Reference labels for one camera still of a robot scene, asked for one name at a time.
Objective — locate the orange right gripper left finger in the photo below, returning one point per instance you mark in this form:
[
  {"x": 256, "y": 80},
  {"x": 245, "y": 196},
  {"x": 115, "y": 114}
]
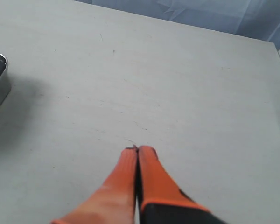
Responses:
[{"x": 114, "y": 201}]

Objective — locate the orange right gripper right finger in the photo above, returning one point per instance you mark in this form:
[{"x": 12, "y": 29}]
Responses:
[{"x": 162, "y": 202}]

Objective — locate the stainless steel lunch box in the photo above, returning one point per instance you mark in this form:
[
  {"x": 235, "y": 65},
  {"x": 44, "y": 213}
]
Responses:
[{"x": 5, "y": 86}]

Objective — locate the grey wrinkled backdrop curtain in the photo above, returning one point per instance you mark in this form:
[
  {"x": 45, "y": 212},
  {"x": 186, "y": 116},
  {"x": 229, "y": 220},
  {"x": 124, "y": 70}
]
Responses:
[{"x": 258, "y": 19}]

